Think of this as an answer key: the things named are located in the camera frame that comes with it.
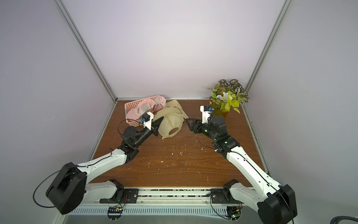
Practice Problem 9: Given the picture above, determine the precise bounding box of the beige baseball cap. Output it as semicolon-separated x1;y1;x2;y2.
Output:
153;106;188;140

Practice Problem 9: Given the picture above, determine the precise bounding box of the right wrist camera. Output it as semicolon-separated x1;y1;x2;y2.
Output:
200;105;214;124

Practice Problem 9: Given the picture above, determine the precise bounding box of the left circuit board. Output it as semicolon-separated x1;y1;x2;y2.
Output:
107;206;124;222

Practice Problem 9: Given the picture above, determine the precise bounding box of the artificial green plant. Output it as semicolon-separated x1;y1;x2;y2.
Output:
209;79;249;113

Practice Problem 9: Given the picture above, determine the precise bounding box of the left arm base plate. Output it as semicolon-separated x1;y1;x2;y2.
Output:
99;188;139;204

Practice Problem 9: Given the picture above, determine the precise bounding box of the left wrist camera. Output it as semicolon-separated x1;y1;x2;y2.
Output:
140;112;154;130

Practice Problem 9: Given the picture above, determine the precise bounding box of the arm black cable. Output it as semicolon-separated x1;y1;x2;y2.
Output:
32;119;145;209
195;131;294;222

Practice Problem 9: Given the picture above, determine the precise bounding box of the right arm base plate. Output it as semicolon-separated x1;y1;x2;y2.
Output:
206;189;241;204

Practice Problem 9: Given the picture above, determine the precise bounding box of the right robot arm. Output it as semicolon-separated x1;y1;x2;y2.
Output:
186;116;297;224

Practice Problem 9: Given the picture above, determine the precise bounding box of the pink plastic basket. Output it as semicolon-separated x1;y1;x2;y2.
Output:
125;95;167;127

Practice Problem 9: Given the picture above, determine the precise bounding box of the right circuit board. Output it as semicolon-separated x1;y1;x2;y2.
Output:
226;206;241;221

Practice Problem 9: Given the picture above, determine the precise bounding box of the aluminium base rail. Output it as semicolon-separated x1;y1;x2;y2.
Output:
64;184;256;222

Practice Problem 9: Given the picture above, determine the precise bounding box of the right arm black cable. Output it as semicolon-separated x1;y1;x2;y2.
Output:
195;131;294;222

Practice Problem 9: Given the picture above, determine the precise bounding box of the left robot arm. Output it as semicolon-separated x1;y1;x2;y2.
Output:
45;117;164;215

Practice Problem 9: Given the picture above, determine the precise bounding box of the cream work glove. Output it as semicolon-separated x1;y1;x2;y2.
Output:
166;100;189;119

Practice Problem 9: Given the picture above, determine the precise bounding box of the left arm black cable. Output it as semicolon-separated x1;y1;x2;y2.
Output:
32;119;145;209

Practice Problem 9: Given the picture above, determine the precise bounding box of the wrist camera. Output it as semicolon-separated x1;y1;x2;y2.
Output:
200;105;214;124
140;112;154;130

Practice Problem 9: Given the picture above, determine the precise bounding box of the pink baseball cap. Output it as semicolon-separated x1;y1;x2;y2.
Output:
152;95;166;114
127;99;155;120

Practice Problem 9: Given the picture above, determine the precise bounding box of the circuit board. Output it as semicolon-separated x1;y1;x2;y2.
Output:
226;206;241;221
107;206;124;222

